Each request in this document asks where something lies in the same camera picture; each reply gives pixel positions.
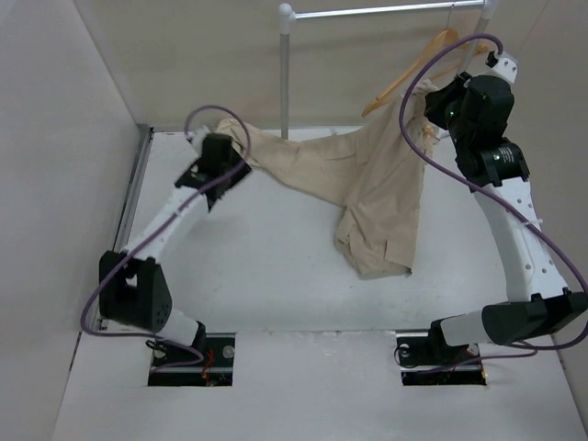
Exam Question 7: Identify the wooden clothes hanger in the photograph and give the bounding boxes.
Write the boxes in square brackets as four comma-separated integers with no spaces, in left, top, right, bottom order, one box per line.
[361,28,490,118]

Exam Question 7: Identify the beige trousers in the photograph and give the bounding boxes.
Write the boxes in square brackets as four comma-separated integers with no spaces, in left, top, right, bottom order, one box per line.
[216,80,437,278]

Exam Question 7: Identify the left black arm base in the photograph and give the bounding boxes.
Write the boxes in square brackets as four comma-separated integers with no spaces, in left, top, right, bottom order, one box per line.
[145,334,236,388]

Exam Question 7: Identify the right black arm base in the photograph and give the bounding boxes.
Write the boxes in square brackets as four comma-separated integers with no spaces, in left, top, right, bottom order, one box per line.
[393,321,486,387]

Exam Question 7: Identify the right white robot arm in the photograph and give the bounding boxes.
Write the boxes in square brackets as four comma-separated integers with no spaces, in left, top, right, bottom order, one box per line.
[424,73,587,364]

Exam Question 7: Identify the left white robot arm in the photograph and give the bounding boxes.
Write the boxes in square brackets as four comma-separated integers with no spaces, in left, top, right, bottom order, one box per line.
[98,133,251,367]

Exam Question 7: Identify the white metal clothes rack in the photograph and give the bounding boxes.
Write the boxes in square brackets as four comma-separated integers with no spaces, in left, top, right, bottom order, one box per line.
[277,1,495,135]

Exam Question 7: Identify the left aluminium table rail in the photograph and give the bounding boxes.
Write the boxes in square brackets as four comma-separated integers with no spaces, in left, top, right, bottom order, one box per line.
[89,123,154,331]

